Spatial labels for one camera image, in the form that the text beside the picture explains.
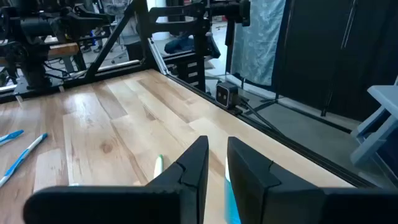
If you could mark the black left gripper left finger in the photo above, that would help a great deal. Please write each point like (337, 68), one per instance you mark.
(174, 202)

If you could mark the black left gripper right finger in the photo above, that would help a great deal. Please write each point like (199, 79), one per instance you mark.
(280, 199)

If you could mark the green white toothbrush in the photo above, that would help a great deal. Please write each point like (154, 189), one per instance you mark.
(158, 166)

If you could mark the blue white toothbrush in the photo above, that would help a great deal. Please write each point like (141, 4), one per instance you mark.
(21, 157)
(11, 136)

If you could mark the black partition panel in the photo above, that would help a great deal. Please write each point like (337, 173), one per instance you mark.
(326, 56)

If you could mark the patterned blue curtain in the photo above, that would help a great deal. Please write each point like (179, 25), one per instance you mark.
(258, 40)

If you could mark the black equipment stand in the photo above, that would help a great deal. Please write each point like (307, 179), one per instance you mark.
(199, 31)

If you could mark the brown wooden plank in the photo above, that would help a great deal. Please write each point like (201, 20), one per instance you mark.
(63, 49)

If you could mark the small black table camera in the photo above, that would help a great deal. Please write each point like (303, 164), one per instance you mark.
(226, 95)

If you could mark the silver aluminium bracket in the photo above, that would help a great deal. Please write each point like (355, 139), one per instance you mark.
(157, 56)

